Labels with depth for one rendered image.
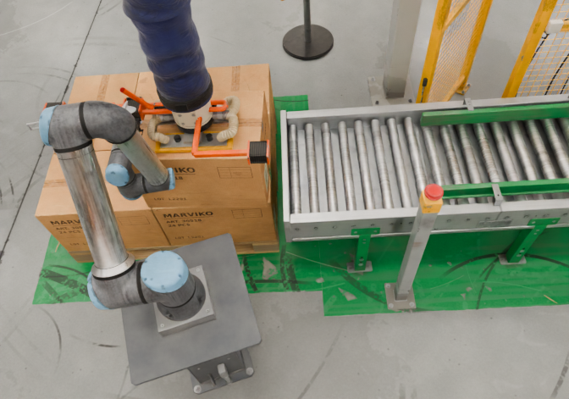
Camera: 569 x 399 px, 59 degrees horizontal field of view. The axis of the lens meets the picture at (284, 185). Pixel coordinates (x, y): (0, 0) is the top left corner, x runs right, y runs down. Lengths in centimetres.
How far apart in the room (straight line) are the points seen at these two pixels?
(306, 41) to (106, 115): 264
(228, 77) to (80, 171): 159
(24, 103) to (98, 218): 262
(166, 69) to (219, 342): 104
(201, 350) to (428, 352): 126
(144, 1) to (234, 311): 116
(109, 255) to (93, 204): 19
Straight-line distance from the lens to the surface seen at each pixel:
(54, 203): 281
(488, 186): 251
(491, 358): 285
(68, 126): 163
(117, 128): 162
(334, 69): 386
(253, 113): 230
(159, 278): 178
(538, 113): 293
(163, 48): 185
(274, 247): 289
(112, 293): 185
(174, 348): 203
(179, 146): 221
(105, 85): 326
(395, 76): 350
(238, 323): 201
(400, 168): 260
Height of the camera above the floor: 263
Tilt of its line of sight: 56 degrees down
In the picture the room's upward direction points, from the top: 7 degrees counter-clockwise
